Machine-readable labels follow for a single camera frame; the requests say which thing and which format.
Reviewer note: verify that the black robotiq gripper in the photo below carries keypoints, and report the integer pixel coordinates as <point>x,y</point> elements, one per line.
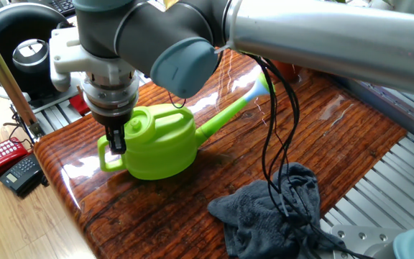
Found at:
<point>113,120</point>

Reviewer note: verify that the green plastic watering can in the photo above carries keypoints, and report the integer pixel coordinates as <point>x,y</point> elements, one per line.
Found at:
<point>160,147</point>

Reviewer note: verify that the potted plant in terracotta pot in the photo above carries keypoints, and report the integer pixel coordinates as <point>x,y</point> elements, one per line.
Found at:
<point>286,70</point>

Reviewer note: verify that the red peg board with pegs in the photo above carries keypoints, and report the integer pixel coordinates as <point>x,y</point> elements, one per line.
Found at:
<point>79,104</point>

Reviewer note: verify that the black telephone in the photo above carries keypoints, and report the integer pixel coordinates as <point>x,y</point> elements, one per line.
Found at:
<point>22,174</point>

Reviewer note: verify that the red telephone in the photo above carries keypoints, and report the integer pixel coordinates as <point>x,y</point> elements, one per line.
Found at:
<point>0,156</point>

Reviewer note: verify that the black computer keyboard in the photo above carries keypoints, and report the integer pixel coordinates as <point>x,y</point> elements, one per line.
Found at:
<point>61,5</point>

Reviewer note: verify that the dark grey crumpled towel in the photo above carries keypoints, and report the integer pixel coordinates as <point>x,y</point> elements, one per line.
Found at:
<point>257,219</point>

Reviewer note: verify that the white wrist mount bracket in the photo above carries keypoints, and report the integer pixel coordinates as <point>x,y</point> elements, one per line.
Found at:
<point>70,57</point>

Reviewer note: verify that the tan frame post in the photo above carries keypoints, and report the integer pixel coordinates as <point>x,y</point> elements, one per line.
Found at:
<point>4,77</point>

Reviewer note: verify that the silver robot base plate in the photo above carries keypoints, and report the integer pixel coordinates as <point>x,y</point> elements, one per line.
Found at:
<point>361,237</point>

